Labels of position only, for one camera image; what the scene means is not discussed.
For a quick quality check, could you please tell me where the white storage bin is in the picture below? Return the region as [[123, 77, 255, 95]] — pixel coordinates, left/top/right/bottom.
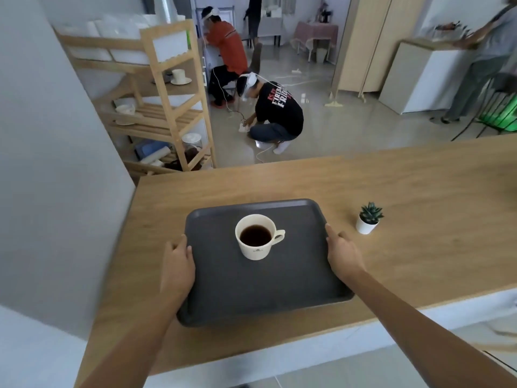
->
[[109, 31, 190, 65]]

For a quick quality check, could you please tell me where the light wooden folding screen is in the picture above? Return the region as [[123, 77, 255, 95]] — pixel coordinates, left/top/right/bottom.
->
[[330, 0, 429, 94]]

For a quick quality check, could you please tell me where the light wooden shelf rack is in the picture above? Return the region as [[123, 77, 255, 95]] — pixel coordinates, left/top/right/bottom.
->
[[54, 19, 217, 177]]

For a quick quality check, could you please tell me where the white cup of coffee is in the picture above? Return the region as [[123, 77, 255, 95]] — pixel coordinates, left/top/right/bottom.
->
[[235, 214, 286, 261]]

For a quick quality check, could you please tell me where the person's left hand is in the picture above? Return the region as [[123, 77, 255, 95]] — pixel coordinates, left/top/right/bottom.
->
[[160, 234, 197, 298]]

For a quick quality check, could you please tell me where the black metal chair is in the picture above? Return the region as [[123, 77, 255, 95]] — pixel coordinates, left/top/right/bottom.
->
[[451, 72, 517, 142]]

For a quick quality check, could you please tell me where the person's left forearm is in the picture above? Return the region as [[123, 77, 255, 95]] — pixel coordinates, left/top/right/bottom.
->
[[78, 290, 183, 388]]

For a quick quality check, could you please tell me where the person's right forearm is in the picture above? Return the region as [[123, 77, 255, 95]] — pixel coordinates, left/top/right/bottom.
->
[[346, 269, 517, 388]]

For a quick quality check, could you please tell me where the person's right hand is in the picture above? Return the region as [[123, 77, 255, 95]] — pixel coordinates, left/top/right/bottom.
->
[[325, 224, 367, 284]]

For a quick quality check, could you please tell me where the floor squeegee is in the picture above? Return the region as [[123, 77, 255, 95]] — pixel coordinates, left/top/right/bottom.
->
[[325, 64, 344, 108]]

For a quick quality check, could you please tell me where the dark grey plastic tray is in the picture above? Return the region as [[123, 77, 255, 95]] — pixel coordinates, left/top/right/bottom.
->
[[176, 199, 356, 328]]

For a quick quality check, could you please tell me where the table with pink cloth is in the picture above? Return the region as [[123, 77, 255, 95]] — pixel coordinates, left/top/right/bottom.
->
[[290, 22, 339, 63]]

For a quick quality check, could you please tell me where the small succulent in white pot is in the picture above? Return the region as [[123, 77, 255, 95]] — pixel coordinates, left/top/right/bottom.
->
[[355, 202, 385, 235]]

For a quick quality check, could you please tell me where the white low cabinet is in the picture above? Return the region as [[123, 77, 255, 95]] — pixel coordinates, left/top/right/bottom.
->
[[378, 39, 474, 115]]

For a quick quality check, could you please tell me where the rolled white paper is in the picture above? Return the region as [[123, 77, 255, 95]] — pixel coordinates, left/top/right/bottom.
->
[[139, 146, 172, 165]]

